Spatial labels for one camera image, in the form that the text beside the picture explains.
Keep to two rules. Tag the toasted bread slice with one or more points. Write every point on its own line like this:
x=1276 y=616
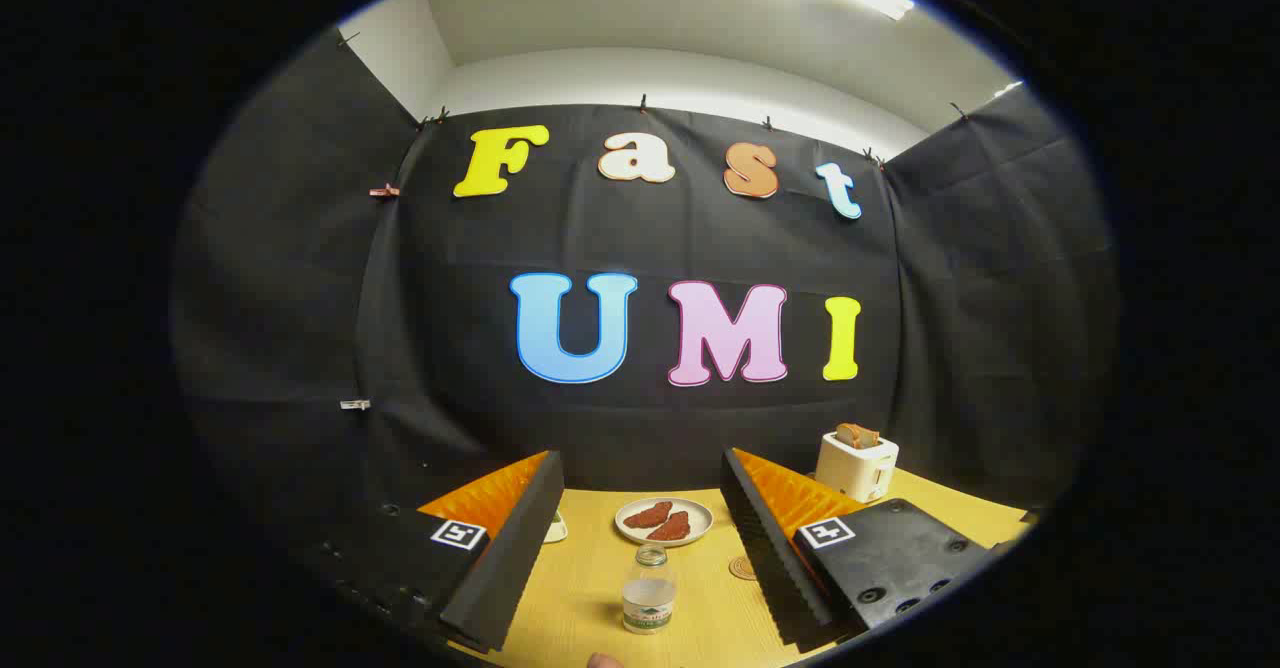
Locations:
x=857 y=435

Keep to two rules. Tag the brown meat piece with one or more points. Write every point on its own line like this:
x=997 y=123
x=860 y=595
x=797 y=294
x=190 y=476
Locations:
x=670 y=526
x=648 y=515

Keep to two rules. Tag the round cork coaster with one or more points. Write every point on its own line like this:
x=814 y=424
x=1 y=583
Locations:
x=741 y=568

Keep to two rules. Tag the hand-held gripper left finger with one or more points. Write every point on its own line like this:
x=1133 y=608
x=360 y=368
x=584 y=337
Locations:
x=510 y=558

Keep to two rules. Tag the wooden table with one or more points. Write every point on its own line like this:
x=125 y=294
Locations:
x=590 y=593

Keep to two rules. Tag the pink clothes peg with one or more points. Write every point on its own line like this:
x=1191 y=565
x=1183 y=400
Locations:
x=384 y=190

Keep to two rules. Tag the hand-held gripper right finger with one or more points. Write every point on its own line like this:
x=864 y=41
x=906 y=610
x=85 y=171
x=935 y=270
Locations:
x=765 y=558

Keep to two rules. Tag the white toaster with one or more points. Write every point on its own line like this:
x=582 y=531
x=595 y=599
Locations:
x=852 y=468

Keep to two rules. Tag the clear plastic juice bottle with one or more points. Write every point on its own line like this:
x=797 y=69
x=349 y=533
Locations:
x=648 y=600

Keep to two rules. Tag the white round plate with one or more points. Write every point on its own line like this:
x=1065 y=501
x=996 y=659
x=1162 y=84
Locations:
x=700 y=520

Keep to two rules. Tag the black backdrop cloth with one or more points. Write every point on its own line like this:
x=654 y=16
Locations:
x=650 y=428

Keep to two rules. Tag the white divided grain dish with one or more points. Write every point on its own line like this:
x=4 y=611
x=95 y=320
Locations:
x=556 y=528

